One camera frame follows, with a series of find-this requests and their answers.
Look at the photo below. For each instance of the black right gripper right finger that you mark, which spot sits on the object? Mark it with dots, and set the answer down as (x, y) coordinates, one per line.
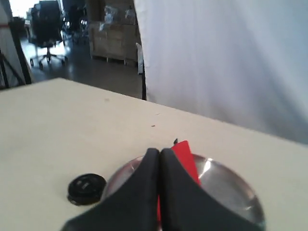
(220, 218)

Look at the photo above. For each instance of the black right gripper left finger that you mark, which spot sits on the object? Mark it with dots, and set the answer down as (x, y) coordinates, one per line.
(133, 207)

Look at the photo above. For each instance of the red flag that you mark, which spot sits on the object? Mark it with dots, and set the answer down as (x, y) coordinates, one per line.
(185, 158)

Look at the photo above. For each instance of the round stainless steel plate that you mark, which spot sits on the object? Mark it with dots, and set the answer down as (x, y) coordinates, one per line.
(219, 181)

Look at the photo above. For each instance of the black backdrop stand pole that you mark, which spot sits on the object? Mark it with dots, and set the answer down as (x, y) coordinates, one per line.
(144, 94)

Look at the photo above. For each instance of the white backdrop curtain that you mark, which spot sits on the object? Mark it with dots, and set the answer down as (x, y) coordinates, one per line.
(243, 62)

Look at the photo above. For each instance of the wooden crate with boxes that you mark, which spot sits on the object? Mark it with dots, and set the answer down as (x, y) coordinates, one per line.
(113, 30)

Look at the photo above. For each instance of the black office chair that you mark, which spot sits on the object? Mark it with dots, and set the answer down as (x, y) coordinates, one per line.
(45, 31)

